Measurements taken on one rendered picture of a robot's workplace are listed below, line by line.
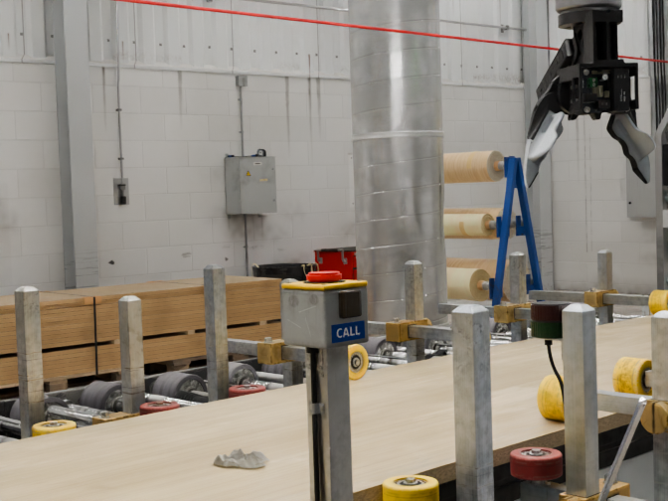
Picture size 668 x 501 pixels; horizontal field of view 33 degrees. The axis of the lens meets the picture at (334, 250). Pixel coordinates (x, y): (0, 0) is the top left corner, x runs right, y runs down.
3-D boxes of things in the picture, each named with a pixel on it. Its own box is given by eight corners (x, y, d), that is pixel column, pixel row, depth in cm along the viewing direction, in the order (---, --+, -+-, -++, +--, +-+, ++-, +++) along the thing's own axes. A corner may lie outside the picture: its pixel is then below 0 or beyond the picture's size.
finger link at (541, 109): (521, 131, 130) (562, 69, 131) (517, 132, 132) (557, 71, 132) (553, 154, 131) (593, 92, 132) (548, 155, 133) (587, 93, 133)
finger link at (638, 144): (664, 183, 129) (618, 119, 128) (641, 184, 135) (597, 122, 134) (684, 166, 130) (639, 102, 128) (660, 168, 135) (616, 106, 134)
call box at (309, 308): (370, 348, 127) (368, 279, 126) (326, 356, 122) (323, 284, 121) (327, 344, 132) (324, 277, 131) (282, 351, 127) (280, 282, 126)
